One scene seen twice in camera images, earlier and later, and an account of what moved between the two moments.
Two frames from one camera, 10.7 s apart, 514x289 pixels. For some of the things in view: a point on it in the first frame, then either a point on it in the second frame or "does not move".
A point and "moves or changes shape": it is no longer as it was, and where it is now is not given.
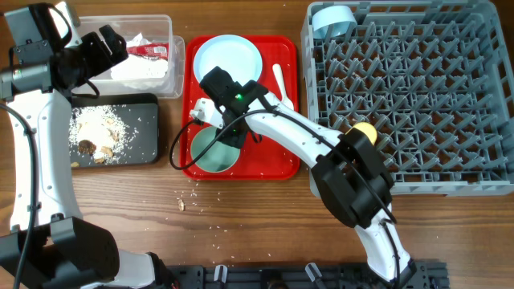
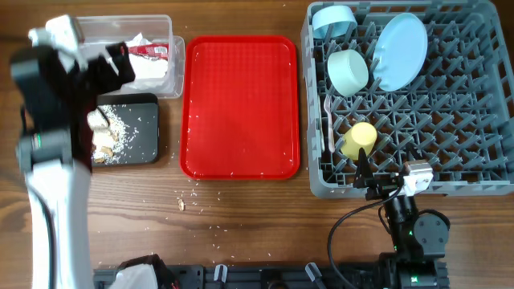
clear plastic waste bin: (155, 67) does not move
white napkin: (138, 69) does not move
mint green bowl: (219, 157) → (348, 71)
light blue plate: (230, 52) → (400, 51)
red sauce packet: (159, 50) does not move
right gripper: (214, 83) → (382, 189)
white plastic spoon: (278, 72) moves or changes shape
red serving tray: (238, 95) does not move
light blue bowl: (332, 21) does not move
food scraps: (98, 134) does not move
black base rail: (422, 275) does not move
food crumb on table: (181, 205) does not move
